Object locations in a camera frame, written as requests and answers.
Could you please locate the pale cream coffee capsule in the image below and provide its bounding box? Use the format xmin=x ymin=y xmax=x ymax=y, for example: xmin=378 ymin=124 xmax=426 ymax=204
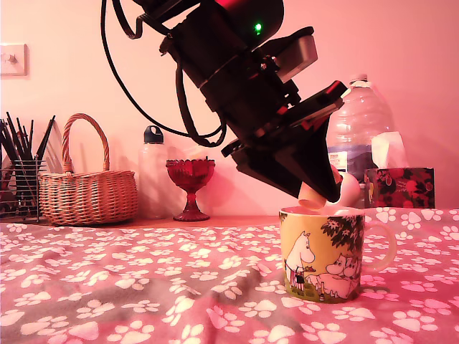
xmin=297 ymin=163 xmax=342 ymax=211

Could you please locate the large clear water bottle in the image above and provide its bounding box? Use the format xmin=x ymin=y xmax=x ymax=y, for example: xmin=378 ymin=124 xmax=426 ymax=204
xmin=325 ymin=74 xmax=394 ymax=189

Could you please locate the white tissue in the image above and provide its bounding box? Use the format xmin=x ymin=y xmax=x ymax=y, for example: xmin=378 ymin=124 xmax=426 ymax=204
xmin=370 ymin=131 xmax=408 ymax=169

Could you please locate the red glass goblet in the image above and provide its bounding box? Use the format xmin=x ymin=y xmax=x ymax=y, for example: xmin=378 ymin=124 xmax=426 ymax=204
xmin=164 ymin=159 xmax=217 ymax=222

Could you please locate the floral tissue box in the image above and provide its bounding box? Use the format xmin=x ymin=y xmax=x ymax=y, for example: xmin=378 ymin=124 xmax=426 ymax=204
xmin=363 ymin=167 xmax=435 ymax=210

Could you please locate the cartoon print mug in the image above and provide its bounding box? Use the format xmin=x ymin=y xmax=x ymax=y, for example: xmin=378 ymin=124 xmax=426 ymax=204
xmin=278 ymin=206 xmax=397 ymax=305

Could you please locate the white bottle with black cap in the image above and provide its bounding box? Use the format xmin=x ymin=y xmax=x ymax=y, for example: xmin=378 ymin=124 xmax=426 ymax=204
xmin=138 ymin=125 xmax=169 ymax=221

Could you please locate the paw print cloth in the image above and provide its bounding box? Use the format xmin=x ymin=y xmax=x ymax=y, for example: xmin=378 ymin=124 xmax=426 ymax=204
xmin=0 ymin=207 xmax=459 ymax=344

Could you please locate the black chopstick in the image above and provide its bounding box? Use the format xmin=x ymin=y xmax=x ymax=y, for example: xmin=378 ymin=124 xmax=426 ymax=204
xmin=25 ymin=119 xmax=35 ymax=161
xmin=5 ymin=111 xmax=26 ymax=162
xmin=0 ymin=120 xmax=17 ymax=162
xmin=34 ymin=114 xmax=57 ymax=161

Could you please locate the small white round camera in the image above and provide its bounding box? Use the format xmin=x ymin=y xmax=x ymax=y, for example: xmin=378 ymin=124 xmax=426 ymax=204
xmin=336 ymin=171 xmax=361 ymax=209

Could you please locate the black looping cable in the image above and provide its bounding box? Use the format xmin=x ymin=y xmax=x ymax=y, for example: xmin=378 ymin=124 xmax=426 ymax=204
xmin=174 ymin=66 xmax=229 ymax=148

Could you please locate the long thin black cable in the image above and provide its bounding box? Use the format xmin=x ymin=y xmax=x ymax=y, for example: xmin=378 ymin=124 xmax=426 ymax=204
xmin=100 ymin=0 xmax=229 ymax=148

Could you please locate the short thick black cable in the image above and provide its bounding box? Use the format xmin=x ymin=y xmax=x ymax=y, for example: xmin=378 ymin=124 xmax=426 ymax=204
xmin=111 ymin=0 xmax=171 ymax=39

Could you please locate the wicker basket with handle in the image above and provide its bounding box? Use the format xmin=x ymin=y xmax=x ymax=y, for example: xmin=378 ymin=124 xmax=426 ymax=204
xmin=37 ymin=113 xmax=139 ymax=226

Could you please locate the wire utensil rack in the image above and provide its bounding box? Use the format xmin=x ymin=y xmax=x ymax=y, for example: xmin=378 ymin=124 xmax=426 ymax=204
xmin=0 ymin=159 xmax=47 ymax=221

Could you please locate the white wall switch plate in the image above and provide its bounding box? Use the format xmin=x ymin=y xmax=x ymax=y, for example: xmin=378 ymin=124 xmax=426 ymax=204
xmin=0 ymin=43 xmax=29 ymax=77

